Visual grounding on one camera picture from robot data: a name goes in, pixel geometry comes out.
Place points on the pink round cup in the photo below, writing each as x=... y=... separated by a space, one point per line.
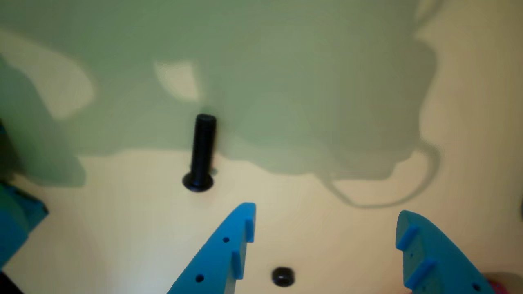
x=500 y=288

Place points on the black hex nut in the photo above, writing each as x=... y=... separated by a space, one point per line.
x=283 y=277

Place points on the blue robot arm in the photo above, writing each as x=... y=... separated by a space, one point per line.
x=16 y=220

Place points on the black bolt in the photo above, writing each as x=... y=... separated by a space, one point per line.
x=203 y=151

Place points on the yellow paper mat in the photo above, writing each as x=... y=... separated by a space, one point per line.
x=327 y=102

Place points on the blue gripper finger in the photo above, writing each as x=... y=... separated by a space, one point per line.
x=437 y=261
x=220 y=257

